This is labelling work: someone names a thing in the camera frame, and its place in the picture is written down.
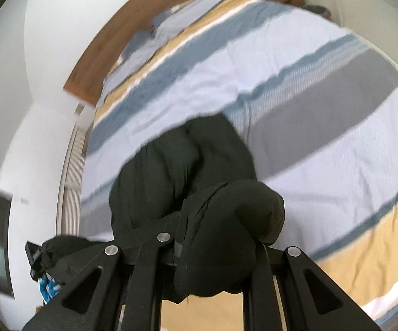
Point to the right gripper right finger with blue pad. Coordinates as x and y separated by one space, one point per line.
287 290

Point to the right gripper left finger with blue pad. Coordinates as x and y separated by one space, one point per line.
117 290

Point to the right striped pillow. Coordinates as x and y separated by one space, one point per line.
175 19

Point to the striped duvet cover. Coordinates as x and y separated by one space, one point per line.
316 106

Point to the left wall switch plate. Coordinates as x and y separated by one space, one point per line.
79 109

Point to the black puffer jacket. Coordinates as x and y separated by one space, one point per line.
200 175

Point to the wooden headboard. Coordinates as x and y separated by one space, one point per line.
85 80

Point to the white low cabinet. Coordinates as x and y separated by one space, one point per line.
69 193

